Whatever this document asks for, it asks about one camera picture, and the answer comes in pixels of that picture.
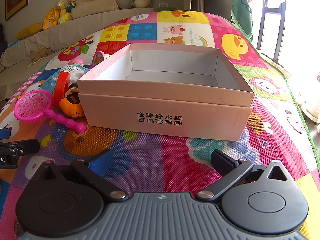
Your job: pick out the beige folded cushion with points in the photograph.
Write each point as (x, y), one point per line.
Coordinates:
(97, 3)

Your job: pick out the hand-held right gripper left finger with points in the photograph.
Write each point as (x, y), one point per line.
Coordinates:
(100, 162)

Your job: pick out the yellow tiger cushion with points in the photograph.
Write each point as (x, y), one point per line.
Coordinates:
(50, 18)

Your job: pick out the yellow pillow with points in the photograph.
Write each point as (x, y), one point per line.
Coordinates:
(28, 31)

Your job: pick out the black shelf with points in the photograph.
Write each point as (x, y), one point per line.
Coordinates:
(2, 40)

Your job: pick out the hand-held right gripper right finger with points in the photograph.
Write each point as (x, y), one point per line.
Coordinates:
(221, 161)

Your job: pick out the pink toy net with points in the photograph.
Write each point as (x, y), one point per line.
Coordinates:
(32, 103)

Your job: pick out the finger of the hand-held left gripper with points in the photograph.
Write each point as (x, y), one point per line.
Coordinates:
(27, 145)
(5, 133)

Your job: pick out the red-haired doll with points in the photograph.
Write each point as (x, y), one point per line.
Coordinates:
(72, 1)

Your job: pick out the black window frame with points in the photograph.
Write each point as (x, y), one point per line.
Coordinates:
(280, 12)

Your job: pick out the pink toy clock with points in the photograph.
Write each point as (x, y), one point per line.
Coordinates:
(98, 58)

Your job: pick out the red round toy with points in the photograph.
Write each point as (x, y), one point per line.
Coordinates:
(61, 85)

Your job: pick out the blue and white packet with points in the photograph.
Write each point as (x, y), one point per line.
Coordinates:
(72, 71)

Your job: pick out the orange pumpkin toy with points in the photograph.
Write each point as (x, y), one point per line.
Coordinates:
(71, 105)

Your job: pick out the green dinosaur towel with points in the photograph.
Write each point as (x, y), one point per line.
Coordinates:
(241, 10)

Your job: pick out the brown plush toy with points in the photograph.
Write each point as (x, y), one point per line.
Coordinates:
(40, 53)

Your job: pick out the beige sofa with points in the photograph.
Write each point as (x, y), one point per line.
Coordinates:
(37, 45)

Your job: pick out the white wall socket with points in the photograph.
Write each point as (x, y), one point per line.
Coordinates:
(163, 5)

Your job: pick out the green digital clock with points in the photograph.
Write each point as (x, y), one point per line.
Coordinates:
(165, 8)

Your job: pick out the small blue object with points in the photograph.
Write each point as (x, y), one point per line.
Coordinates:
(13, 42)

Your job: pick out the colourful cartoon play mat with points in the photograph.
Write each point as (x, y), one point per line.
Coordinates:
(160, 152)

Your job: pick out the pink pig figure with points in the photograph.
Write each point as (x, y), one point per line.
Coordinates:
(75, 62)

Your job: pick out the pink cardboard box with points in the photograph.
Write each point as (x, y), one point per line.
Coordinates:
(160, 105)

